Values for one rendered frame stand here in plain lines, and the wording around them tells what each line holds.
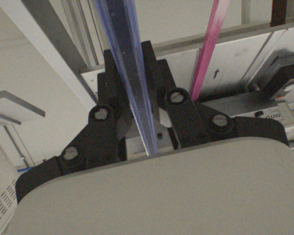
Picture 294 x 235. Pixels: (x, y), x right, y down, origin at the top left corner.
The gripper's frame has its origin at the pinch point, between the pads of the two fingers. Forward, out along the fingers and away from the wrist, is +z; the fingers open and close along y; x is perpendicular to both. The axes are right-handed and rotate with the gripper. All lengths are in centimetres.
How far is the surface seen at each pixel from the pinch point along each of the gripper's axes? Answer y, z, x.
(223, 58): 14.6, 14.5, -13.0
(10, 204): -86, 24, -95
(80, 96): -9.4, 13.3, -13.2
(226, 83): 17.7, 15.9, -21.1
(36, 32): -8.7, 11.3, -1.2
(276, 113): 37, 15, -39
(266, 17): 140, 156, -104
